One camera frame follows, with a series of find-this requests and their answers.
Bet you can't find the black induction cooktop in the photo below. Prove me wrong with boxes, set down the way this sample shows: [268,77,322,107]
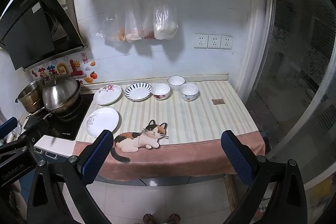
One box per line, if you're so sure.
[24,93,95,140]

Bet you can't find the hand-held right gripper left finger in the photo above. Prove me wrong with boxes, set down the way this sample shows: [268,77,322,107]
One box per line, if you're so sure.
[28,130,114,224]

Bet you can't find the clear bag with pale contents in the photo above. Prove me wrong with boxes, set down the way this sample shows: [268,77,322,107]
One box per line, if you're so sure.
[125,0,144,43]

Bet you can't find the clear bag with white contents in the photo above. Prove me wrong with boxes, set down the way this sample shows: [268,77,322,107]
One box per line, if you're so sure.
[153,0,179,40]

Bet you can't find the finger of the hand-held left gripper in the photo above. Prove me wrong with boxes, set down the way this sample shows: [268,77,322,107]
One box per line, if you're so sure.
[0,116,18,138]
[0,120,51,170]

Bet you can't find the steel wok pan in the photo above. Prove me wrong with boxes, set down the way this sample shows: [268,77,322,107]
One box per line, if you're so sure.
[26,93,82,119]

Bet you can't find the pink floral white plate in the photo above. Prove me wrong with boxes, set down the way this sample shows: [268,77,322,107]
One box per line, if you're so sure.
[93,84,122,106]

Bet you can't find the clear bag with orange contents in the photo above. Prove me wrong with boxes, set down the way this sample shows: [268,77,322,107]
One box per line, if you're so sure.
[96,0,127,42]

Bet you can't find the steel stock pot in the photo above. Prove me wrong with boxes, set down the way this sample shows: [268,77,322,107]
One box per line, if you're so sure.
[15,78,46,114]

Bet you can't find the blue striped plate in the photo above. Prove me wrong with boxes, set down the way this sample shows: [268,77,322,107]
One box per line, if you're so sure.
[124,82,152,102]

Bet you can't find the white bowl with printed side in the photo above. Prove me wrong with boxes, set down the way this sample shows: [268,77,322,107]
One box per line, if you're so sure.
[179,83,199,102]

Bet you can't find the striped cat print cloth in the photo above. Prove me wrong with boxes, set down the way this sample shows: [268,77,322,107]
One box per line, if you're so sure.
[72,80,265,182]

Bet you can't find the black range hood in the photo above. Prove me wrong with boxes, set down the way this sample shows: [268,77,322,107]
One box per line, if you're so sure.
[0,0,88,71]

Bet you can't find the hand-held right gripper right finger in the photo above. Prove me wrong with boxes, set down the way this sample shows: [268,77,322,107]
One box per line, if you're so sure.
[220,130,308,224]

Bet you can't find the white bowl with red pattern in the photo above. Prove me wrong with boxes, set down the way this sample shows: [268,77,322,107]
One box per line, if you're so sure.
[151,83,171,100]

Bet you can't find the white wall socket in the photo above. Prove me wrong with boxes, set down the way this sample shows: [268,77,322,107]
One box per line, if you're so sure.
[207,34,221,49]
[220,35,233,50]
[194,34,209,49]

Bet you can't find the plain white blue-rimmed bowl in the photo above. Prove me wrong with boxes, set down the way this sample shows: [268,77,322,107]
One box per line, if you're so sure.
[167,76,186,92]

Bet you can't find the clear bag with red contents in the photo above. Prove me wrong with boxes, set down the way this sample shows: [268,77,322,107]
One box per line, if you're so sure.
[140,2,158,40]

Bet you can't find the grey flower white plate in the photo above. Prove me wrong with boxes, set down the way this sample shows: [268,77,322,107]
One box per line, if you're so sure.
[85,107,120,138]

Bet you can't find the patterned glass sliding door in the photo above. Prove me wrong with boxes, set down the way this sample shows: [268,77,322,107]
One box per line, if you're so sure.
[245,0,336,188]

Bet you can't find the colourful wall stickers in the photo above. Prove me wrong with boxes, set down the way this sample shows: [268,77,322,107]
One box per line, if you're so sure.
[31,52,96,84]

